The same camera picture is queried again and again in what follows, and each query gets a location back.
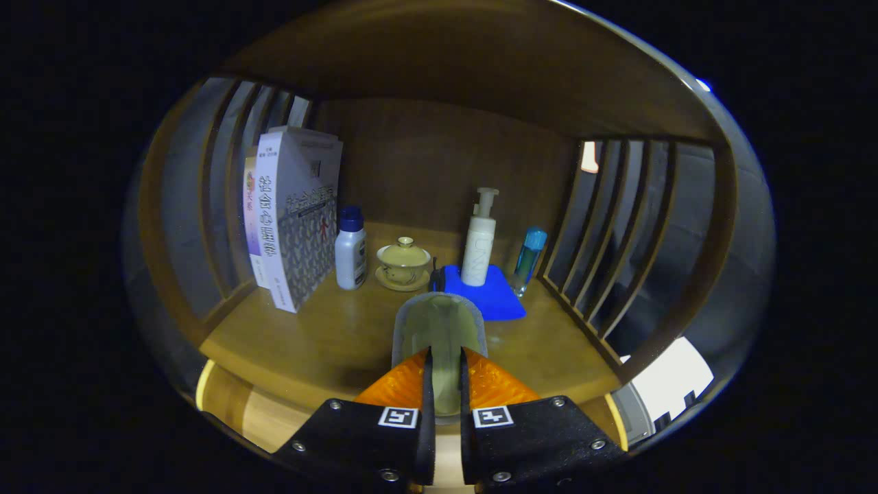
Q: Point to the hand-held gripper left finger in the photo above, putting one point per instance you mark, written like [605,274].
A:
[357,439]

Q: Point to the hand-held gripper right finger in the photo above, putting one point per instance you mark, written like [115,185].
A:
[535,439]

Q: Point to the brown wooden drawer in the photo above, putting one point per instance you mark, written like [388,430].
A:
[240,412]

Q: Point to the green item with grey rim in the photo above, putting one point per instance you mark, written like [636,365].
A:
[442,329]

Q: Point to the brown wooden countertop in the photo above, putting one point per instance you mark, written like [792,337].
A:
[329,343]

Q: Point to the brown wooden cabinet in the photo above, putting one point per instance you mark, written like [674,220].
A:
[446,55]

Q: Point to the blue folded cloth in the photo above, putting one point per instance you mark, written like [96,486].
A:
[501,302]

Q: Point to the white grey appliance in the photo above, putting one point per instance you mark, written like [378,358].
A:
[672,377]

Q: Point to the clear blue bottle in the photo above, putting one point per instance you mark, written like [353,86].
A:
[528,264]

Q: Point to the yellow lidded tea cup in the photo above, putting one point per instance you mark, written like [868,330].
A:
[403,264]

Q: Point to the white bottle with blue cap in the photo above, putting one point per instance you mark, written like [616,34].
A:
[350,254]

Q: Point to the white pump bottle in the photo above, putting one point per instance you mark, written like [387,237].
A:
[479,247]

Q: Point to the thick white book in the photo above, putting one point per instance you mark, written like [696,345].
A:
[302,226]

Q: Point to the thin purple book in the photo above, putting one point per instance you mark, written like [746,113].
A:
[252,219]

